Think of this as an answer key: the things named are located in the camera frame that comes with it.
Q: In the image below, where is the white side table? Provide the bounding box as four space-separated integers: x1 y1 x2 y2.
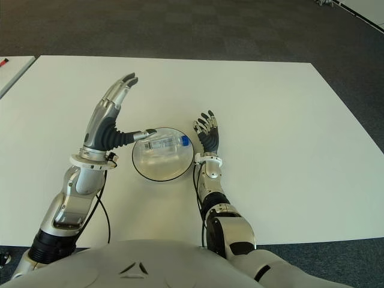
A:
0 55 37 98

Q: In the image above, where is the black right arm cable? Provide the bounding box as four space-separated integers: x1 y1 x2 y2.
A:
193 163 208 248

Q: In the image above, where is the grey robot torso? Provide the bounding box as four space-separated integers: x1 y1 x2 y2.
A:
0 239 384 288

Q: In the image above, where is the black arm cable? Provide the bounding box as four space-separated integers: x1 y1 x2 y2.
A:
193 163 208 248
95 170 112 244

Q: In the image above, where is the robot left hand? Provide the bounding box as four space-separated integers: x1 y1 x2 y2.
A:
83 72 158 151

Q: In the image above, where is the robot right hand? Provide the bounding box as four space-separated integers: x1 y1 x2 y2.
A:
193 110 221 154

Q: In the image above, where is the clear water bottle blue cap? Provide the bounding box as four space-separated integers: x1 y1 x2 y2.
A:
138 134 191 163

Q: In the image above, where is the white board with dark edge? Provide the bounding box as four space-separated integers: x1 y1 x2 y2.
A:
334 0 384 32

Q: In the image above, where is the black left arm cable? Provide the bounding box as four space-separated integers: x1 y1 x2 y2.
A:
95 170 112 244

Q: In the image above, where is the white plate black rim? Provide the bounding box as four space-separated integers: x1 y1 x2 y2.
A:
131 127 194 182

